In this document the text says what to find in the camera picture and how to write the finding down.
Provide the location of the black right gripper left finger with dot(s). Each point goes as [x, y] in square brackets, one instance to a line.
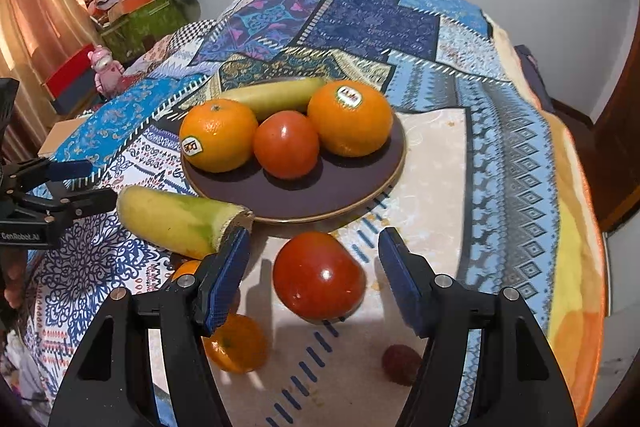
[109, 380]

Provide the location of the orange curtain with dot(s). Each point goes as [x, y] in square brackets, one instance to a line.
[37, 37]

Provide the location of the orange with white sticker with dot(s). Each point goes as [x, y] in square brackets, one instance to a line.
[217, 136]

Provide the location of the brown wooden door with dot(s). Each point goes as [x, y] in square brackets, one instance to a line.
[617, 139]

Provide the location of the pile of clothes and boxes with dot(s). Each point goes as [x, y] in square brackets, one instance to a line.
[129, 28]

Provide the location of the cardboard box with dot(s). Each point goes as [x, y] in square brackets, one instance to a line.
[61, 131]

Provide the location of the small mandarin orange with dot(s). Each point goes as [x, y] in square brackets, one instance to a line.
[186, 268]
[238, 346]

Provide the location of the long yellow-green banana piece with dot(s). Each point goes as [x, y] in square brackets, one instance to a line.
[267, 98]

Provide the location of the left human hand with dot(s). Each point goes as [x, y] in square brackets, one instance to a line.
[13, 267]

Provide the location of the dark red lychee fruit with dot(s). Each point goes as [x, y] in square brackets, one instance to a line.
[401, 364]

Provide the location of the orange with Dole sticker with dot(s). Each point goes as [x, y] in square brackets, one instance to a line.
[351, 118]

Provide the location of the pink plush toy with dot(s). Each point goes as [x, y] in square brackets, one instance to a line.
[107, 71]

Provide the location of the dark purple ceramic plate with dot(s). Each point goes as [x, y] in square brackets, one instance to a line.
[300, 186]

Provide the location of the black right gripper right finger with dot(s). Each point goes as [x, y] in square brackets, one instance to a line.
[486, 361]

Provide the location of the red tomato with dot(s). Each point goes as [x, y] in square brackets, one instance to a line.
[286, 145]
[317, 279]

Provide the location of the cut yellow-green banana piece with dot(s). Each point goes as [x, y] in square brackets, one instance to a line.
[190, 226]

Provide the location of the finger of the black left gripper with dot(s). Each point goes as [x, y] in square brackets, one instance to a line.
[25, 175]
[80, 205]

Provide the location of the patchwork patterned bedspread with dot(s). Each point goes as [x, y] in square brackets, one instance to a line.
[492, 191]

